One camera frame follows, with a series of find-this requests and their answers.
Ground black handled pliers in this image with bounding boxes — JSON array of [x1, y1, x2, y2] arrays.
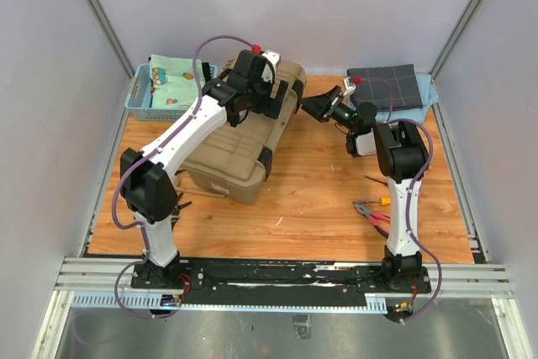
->
[[171, 192, 193, 228]]

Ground orange handled screwdriver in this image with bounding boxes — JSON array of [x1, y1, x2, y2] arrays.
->
[[353, 197, 391, 206]]

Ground red handled pliers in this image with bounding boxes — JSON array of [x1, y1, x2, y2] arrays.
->
[[353, 202, 390, 238]]

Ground wooden handle tool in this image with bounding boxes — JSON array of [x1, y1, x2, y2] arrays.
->
[[176, 187, 226, 198]]

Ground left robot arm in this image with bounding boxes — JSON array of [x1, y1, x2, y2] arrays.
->
[[114, 50, 281, 288]]

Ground purple cable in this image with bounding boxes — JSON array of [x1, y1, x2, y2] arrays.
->
[[112, 34, 257, 346], [355, 76, 443, 326]]

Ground red black thin screwdriver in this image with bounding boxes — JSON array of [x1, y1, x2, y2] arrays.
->
[[363, 175, 388, 187]]

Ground green cartoon print cloth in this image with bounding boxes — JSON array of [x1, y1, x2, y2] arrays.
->
[[150, 54, 205, 110]]

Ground black item in basket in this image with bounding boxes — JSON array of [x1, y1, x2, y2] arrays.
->
[[202, 62, 212, 82]]

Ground dark grey checked cloth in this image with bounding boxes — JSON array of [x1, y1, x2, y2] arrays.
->
[[346, 64, 424, 111]]

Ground tan plastic tool box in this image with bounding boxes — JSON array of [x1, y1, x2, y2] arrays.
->
[[182, 60, 307, 205]]

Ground light blue folded cloth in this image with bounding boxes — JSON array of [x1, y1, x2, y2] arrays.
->
[[376, 73, 439, 124]]

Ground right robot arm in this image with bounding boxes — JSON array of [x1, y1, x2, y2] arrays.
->
[[302, 86, 431, 293]]

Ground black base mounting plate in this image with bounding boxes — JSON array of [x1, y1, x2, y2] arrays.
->
[[130, 257, 432, 307]]

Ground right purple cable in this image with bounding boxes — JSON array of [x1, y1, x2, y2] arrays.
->
[[355, 76, 443, 326]]

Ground blue plastic basket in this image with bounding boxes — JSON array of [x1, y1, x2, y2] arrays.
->
[[125, 60, 218, 121]]

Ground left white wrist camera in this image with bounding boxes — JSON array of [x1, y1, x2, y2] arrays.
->
[[251, 44, 281, 83]]

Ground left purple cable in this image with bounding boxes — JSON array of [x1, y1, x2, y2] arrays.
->
[[112, 34, 257, 346]]

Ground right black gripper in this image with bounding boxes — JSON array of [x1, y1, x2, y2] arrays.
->
[[298, 87, 356, 134]]

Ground blue slotted cable duct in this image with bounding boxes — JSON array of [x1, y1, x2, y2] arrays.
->
[[71, 292, 388, 314]]

